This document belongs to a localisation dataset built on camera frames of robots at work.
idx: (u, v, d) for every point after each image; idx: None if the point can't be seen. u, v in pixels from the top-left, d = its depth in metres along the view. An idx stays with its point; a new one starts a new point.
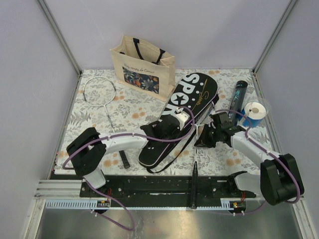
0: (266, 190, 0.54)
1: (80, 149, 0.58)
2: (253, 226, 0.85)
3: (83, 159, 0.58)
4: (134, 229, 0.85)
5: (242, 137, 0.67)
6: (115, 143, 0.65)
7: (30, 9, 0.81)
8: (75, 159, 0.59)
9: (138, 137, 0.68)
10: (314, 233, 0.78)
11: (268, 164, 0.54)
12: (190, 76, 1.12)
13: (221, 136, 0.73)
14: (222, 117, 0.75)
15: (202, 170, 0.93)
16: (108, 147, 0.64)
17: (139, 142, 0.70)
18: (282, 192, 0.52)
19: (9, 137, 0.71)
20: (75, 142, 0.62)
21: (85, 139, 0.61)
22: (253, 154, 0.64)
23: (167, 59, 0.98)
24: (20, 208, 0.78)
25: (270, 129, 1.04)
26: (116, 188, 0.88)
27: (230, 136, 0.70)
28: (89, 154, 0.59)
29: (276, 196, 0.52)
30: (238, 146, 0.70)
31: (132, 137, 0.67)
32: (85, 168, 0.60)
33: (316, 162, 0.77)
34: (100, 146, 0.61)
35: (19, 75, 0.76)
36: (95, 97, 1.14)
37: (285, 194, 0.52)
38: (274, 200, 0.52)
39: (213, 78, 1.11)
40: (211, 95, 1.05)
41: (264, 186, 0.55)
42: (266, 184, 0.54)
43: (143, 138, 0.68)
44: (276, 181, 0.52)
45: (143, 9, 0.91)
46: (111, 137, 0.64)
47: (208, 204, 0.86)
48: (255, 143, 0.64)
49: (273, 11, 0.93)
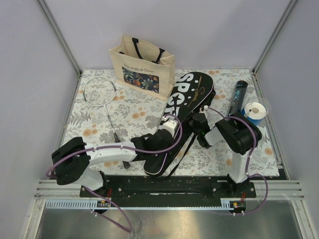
0: (230, 141, 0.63)
1: (65, 158, 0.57)
2: (253, 226, 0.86)
3: (66, 170, 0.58)
4: (134, 229, 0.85)
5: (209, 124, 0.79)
6: (101, 155, 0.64)
7: (30, 8, 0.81)
8: (57, 167, 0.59)
9: (126, 150, 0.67)
10: (314, 233, 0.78)
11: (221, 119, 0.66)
12: (184, 77, 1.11)
13: (201, 142, 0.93)
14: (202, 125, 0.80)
15: (202, 170, 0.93)
16: (93, 159, 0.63)
17: (127, 156, 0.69)
18: (240, 136, 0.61)
19: (8, 137, 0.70)
20: (60, 150, 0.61)
21: (71, 149, 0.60)
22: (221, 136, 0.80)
23: (167, 57, 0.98)
24: (20, 208, 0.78)
25: (270, 129, 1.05)
26: (116, 188, 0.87)
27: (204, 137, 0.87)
28: (72, 165, 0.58)
29: (236, 139, 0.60)
30: (211, 137, 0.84)
31: (120, 149, 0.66)
32: (67, 178, 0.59)
33: (316, 162, 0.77)
34: (84, 158, 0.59)
35: (19, 75, 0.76)
36: (95, 97, 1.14)
37: (242, 136, 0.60)
38: (237, 142, 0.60)
39: (208, 75, 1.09)
40: (206, 91, 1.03)
41: (228, 139, 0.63)
42: (228, 136, 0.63)
43: (132, 152, 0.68)
44: (230, 129, 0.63)
45: (143, 9, 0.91)
46: (97, 149, 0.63)
47: (208, 204, 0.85)
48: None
49: (273, 10, 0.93)
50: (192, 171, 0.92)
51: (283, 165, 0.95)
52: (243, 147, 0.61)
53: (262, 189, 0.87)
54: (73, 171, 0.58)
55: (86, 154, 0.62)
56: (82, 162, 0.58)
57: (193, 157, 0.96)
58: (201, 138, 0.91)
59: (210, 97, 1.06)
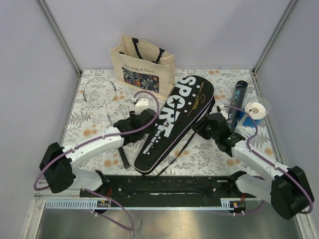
0: (280, 204, 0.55)
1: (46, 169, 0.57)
2: (253, 226, 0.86)
3: (53, 178, 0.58)
4: (134, 228, 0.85)
5: (244, 149, 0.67)
6: (83, 152, 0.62)
7: (30, 8, 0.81)
8: (47, 177, 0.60)
9: (110, 138, 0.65)
10: (314, 233, 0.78)
11: (280, 180, 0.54)
12: (186, 79, 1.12)
13: (221, 147, 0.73)
14: (220, 124, 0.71)
15: (202, 170, 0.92)
16: (76, 159, 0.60)
17: (114, 143, 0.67)
18: (296, 207, 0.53)
19: (8, 137, 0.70)
20: (44, 162, 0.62)
21: (50, 157, 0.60)
22: (259, 169, 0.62)
23: (167, 57, 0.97)
24: (20, 209, 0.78)
25: (270, 129, 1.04)
26: (116, 188, 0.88)
27: (230, 147, 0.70)
28: (56, 172, 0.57)
29: (290, 211, 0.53)
30: (244, 160, 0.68)
31: (102, 140, 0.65)
32: (59, 184, 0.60)
33: (316, 162, 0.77)
34: (66, 161, 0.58)
35: (20, 75, 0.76)
36: (95, 97, 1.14)
37: (297, 207, 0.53)
38: (289, 214, 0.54)
39: (210, 82, 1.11)
40: (207, 98, 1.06)
41: (278, 201, 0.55)
42: (280, 200, 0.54)
43: (116, 137, 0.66)
44: (289, 198, 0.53)
45: (143, 10, 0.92)
46: (76, 149, 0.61)
47: (208, 204, 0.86)
48: (259, 155, 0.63)
49: (272, 11, 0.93)
50: (192, 171, 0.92)
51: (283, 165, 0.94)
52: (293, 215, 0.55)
53: None
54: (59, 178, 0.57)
55: (67, 157, 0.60)
56: (64, 166, 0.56)
57: (193, 158, 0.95)
58: (220, 141, 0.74)
59: (212, 103, 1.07)
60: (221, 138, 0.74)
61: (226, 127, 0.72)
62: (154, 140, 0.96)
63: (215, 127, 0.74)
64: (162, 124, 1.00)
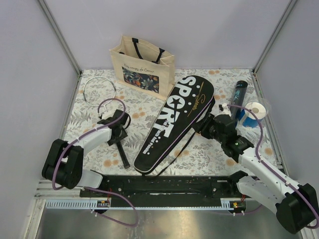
0: (286, 220, 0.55)
1: (57, 165, 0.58)
2: (253, 227, 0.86)
3: (68, 170, 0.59)
4: (138, 221, 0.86)
5: (253, 157, 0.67)
6: (87, 141, 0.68)
7: (30, 8, 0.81)
8: (59, 175, 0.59)
9: (101, 130, 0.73)
10: (314, 233, 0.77)
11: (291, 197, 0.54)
12: (186, 79, 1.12)
13: (227, 152, 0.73)
14: (228, 128, 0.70)
15: (202, 170, 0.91)
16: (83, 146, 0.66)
17: (105, 135, 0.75)
18: (302, 224, 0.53)
19: (8, 136, 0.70)
20: (48, 162, 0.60)
21: (57, 153, 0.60)
22: (268, 181, 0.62)
23: (167, 57, 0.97)
24: (20, 208, 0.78)
25: (270, 129, 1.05)
26: (116, 187, 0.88)
27: (239, 155, 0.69)
28: (69, 163, 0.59)
29: (296, 227, 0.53)
30: (252, 169, 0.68)
31: (96, 132, 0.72)
32: (72, 178, 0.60)
33: (315, 162, 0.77)
34: (77, 148, 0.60)
35: (19, 76, 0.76)
36: (95, 97, 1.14)
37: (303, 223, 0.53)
38: (295, 230, 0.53)
39: (210, 82, 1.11)
40: (207, 98, 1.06)
41: (285, 216, 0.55)
42: (288, 218, 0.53)
43: (106, 129, 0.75)
44: (297, 216, 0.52)
45: (143, 10, 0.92)
46: (80, 139, 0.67)
47: (208, 204, 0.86)
48: (268, 167, 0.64)
49: (272, 11, 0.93)
50: (192, 171, 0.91)
51: (283, 165, 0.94)
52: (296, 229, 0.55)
53: None
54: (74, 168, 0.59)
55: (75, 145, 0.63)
56: (76, 152, 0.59)
57: (193, 158, 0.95)
58: (226, 146, 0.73)
59: (212, 103, 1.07)
60: (228, 143, 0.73)
61: (233, 130, 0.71)
62: (154, 140, 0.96)
63: (221, 130, 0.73)
64: (162, 124, 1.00)
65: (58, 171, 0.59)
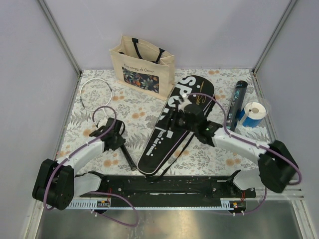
0: (269, 181, 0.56)
1: (48, 186, 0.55)
2: (253, 226, 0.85)
3: (58, 191, 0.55)
4: (138, 222, 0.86)
5: (224, 135, 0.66)
6: (78, 158, 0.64)
7: (30, 8, 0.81)
8: (49, 196, 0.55)
9: (93, 144, 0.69)
10: (314, 233, 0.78)
11: (265, 158, 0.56)
12: (186, 79, 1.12)
13: (201, 139, 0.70)
14: (198, 117, 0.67)
15: (202, 170, 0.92)
16: (74, 165, 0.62)
17: (97, 148, 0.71)
18: (285, 179, 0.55)
19: (8, 136, 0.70)
20: (38, 184, 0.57)
21: (46, 175, 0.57)
22: (243, 151, 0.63)
23: (167, 57, 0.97)
24: (20, 209, 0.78)
25: (270, 129, 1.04)
26: (116, 187, 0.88)
27: (211, 138, 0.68)
28: (59, 183, 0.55)
29: (280, 185, 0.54)
30: (226, 146, 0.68)
31: (87, 147, 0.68)
32: (64, 198, 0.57)
33: (316, 162, 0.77)
34: (66, 168, 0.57)
35: (20, 76, 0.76)
36: (95, 97, 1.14)
37: (286, 179, 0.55)
38: (281, 188, 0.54)
39: (210, 82, 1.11)
40: (207, 98, 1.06)
41: (267, 179, 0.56)
42: (270, 179, 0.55)
43: (98, 141, 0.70)
44: (277, 173, 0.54)
45: (143, 10, 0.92)
46: (71, 157, 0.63)
47: (208, 204, 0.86)
48: (239, 139, 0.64)
49: (272, 11, 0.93)
50: (192, 171, 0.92)
51: None
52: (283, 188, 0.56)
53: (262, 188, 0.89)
54: (64, 188, 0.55)
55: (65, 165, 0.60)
56: (66, 172, 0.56)
57: (193, 158, 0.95)
58: (200, 134, 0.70)
59: (212, 103, 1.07)
60: (200, 131, 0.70)
61: (203, 117, 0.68)
62: (157, 141, 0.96)
63: (192, 120, 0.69)
64: (164, 125, 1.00)
65: (49, 191, 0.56)
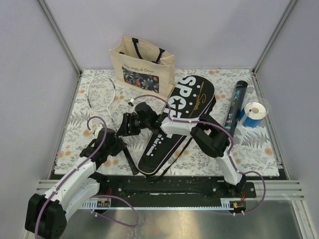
0: (206, 150, 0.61)
1: (38, 221, 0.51)
2: (254, 227, 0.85)
3: (48, 225, 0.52)
4: (138, 223, 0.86)
5: (168, 122, 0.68)
6: (67, 189, 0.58)
7: (30, 8, 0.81)
8: (41, 227, 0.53)
9: (83, 167, 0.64)
10: (314, 233, 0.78)
11: (195, 129, 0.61)
12: (186, 79, 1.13)
13: (154, 131, 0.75)
14: (147, 112, 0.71)
15: (202, 170, 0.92)
16: (63, 199, 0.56)
17: (88, 172, 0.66)
18: (217, 144, 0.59)
19: (8, 136, 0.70)
20: (28, 219, 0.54)
21: (35, 209, 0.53)
22: (185, 131, 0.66)
23: (167, 58, 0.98)
24: (20, 208, 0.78)
25: (270, 129, 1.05)
26: (116, 188, 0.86)
27: (160, 128, 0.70)
28: (49, 218, 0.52)
29: (214, 149, 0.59)
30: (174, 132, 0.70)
31: (78, 172, 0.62)
32: (56, 230, 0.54)
33: (316, 162, 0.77)
34: (54, 203, 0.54)
35: (19, 75, 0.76)
36: (95, 97, 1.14)
37: (219, 143, 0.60)
38: (216, 151, 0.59)
39: (210, 82, 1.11)
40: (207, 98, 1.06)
41: (203, 148, 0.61)
42: (204, 146, 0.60)
43: (88, 164, 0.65)
44: (207, 139, 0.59)
45: (144, 9, 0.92)
46: (59, 189, 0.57)
47: (209, 204, 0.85)
48: (179, 121, 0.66)
49: (272, 11, 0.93)
50: (192, 171, 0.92)
51: (283, 166, 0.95)
52: (220, 152, 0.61)
53: (260, 188, 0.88)
54: (55, 222, 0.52)
55: (53, 200, 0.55)
56: (55, 208, 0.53)
57: (193, 157, 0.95)
58: (152, 127, 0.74)
59: (212, 103, 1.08)
60: (152, 124, 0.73)
61: (152, 112, 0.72)
62: (157, 141, 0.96)
63: (143, 116, 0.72)
64: None
65: (40, 222, 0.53)
